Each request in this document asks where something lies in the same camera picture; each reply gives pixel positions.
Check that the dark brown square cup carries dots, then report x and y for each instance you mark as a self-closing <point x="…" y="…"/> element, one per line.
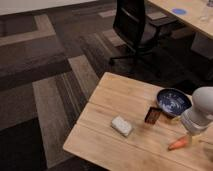
<point x="152" y="115"/>

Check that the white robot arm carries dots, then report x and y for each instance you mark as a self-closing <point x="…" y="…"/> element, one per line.
<point x="202" y="99"/>

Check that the black office chair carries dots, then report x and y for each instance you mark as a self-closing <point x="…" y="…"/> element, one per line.
<point x="140" y="34"/>

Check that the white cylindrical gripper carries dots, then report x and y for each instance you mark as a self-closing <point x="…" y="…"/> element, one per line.
<point x="195" y="121"/>

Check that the blue round coaster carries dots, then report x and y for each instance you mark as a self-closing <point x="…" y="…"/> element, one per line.
<point x="179" y="11"/>

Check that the white sponge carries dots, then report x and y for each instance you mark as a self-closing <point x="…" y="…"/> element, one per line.
<point x="121" y="125"/>

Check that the clear drinking glass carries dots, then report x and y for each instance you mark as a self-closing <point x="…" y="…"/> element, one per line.
<point x="207" y="11"/>

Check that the orange pepper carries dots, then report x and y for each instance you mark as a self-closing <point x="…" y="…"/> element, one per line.
<point x="179" y="143"/>

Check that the blue ceramic bowl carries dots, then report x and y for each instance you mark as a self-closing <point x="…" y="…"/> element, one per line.
<point x="173" y="101"/>

